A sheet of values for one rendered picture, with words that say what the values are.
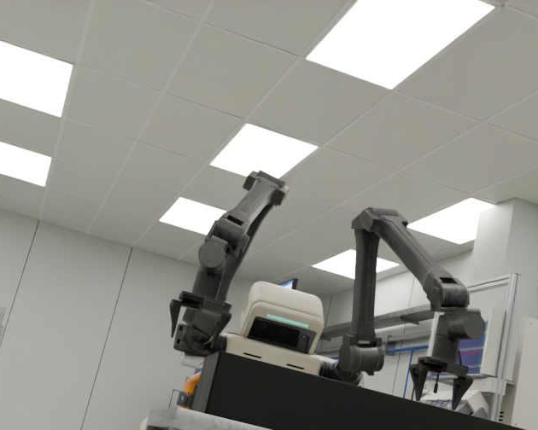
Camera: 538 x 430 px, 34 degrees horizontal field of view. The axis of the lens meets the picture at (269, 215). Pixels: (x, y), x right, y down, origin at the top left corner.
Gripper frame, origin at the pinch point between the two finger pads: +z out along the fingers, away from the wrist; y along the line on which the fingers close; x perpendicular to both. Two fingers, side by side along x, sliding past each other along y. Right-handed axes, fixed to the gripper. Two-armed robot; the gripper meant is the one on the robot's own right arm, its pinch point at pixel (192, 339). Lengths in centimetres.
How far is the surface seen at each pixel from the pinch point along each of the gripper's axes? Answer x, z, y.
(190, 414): -61, 16, -4
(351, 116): 332, -197, 95
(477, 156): 335, -197, 185
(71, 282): 923, -118, -75
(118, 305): 928, -107, -12
